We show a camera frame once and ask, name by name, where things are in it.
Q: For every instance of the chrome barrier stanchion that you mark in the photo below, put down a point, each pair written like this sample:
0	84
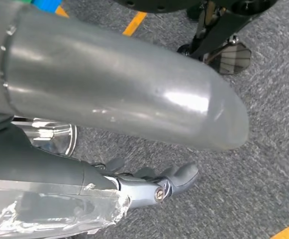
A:
57	138

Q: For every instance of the green plastic crate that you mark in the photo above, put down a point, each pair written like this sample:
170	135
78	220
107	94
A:
23	1

